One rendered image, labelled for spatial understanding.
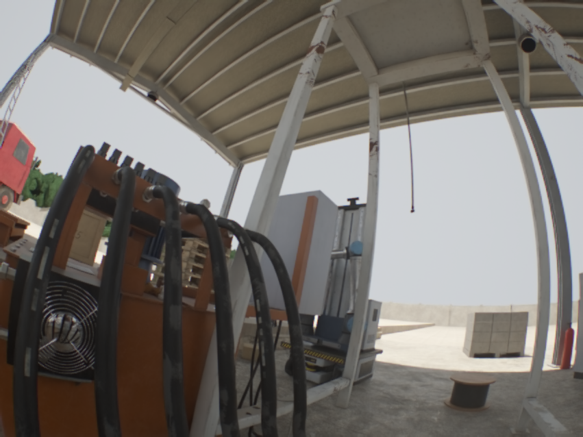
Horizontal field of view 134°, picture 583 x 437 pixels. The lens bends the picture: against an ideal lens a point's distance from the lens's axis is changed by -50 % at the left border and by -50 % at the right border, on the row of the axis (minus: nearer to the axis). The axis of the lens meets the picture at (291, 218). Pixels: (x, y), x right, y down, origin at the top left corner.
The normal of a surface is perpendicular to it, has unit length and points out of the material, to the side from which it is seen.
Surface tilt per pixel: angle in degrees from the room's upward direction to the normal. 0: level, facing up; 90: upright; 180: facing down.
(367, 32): 180
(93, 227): 90
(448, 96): 172
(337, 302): 90
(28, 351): 63
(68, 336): 90
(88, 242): 90
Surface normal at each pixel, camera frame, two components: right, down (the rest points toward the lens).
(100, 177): 0.79, -0.05
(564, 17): -0.27, 0.87
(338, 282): -0.61, -0.37
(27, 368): 0.88, -0.40
